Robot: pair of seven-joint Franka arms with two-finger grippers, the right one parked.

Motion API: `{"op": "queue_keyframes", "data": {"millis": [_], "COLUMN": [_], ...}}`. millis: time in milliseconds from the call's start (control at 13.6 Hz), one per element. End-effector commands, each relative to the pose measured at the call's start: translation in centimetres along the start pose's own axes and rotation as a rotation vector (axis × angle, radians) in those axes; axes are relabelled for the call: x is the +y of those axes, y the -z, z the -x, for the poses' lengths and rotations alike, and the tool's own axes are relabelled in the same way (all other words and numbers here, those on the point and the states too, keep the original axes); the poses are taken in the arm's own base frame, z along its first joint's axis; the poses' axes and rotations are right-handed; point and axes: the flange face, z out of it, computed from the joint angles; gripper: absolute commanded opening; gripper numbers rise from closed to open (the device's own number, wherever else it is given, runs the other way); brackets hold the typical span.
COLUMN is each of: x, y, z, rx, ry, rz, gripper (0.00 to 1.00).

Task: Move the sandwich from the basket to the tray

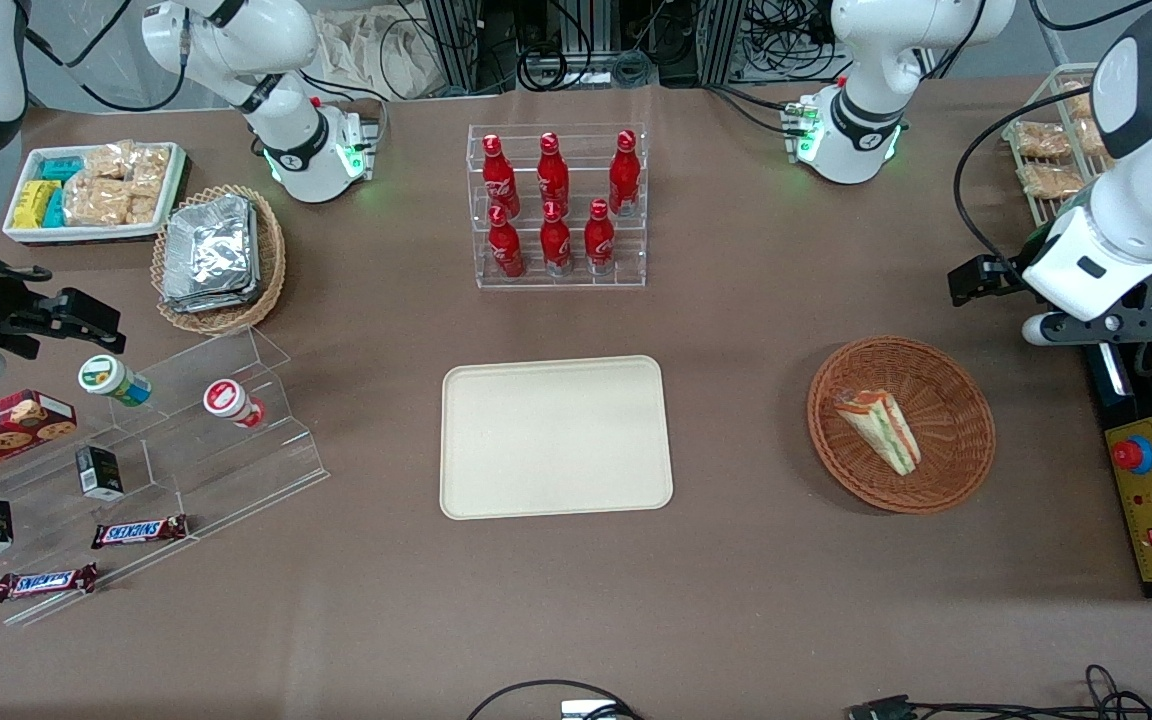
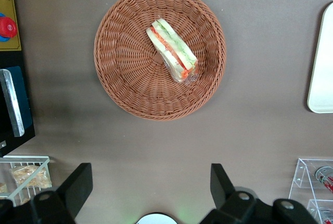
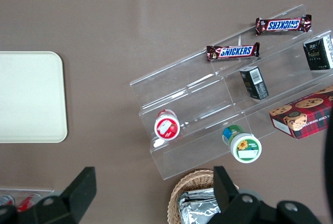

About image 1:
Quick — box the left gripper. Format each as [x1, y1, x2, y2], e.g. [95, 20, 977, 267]
[948, 255, 1152, 347]

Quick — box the triangle sandwich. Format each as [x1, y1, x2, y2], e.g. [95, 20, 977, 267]
[832, 388, 923, 477]

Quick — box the white rectangular snack tray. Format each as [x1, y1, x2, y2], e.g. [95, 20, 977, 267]
[1, 140, 189, 247]

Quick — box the round brown wicker basket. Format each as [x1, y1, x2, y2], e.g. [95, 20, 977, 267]
[806, 335, 997, 516]

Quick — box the light wicker basket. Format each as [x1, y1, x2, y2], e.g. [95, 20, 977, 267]
[151, 184, 288, 336]

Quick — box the cream plastic tray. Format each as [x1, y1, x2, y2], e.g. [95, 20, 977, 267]
[439, 355, 675, 522]

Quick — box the cup with green lid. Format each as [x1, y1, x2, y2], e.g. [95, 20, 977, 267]
[77, 354, 153, 409]

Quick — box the wrapped bread pack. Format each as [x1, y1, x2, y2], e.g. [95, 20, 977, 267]
[1010, 119, 1074, 162]
[1060, 84, 1109, 159]
[1020, 162, 1088, 200]

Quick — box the red tartan cookie box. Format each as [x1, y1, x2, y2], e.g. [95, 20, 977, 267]
[0, 389, 78, 477]

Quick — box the clear rice cracker bag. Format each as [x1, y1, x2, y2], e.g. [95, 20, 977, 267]
[130, 144, 174, 187]
[84, 142, 134, 183]
[62, 180, 129, 227]
[126, 180, 165, 225]

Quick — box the yellow snack pack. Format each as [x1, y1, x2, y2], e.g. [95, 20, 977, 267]
[10, 180, 58, 230]

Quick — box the stack of silver foil packs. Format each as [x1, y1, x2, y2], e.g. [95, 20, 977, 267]
[160, 194, 263, 314]

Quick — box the cup with red lid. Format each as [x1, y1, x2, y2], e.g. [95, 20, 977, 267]
[202, 377, 268, 430]

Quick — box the clear acrylic step shelf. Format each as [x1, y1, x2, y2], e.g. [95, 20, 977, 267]
[0, 325, 332, 630]

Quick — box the snickers bar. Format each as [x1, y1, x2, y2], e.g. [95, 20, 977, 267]
[90, 514, 190, 550]
[0, 562, 100, 604]

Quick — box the red emergency stop button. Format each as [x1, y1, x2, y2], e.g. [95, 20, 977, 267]
[1111, 436, 1152, 477]

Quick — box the clear acrylic bottle rack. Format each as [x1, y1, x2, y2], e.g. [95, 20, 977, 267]
[466, 122, 649, 291]

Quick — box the red cola bottle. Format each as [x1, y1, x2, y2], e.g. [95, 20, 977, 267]
[487, 205, 526, 280]
[608, 129, 642, 217]
[481, 133, 521, 218]
[540, 200, 574, 277]
[537, 131, 571, 213]
[583, 198, 618, 277]

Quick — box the beige cloth bag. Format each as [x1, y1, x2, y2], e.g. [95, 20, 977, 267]
[314, 0, 429, 101]

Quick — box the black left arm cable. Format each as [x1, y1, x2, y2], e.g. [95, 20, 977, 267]
[953, 84, 1099, 293]

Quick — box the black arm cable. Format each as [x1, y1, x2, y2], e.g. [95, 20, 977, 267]
[24, 0, 189, 113]
[953, 84, 1099, 293]

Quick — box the white wire rack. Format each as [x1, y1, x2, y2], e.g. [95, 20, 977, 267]
[1000, 64, 1119, 228]

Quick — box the black control box frame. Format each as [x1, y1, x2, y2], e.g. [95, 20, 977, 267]
[1084, 278, 1152, 602]

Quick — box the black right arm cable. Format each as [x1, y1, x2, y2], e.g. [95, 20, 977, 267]
[24, 0, 189, 113]

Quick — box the black cable bundle with connector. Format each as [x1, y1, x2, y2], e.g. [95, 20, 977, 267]
[846, 664, 1152, 720]

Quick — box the black looped cable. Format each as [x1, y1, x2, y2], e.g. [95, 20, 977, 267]
[465, 679, 648, 720]

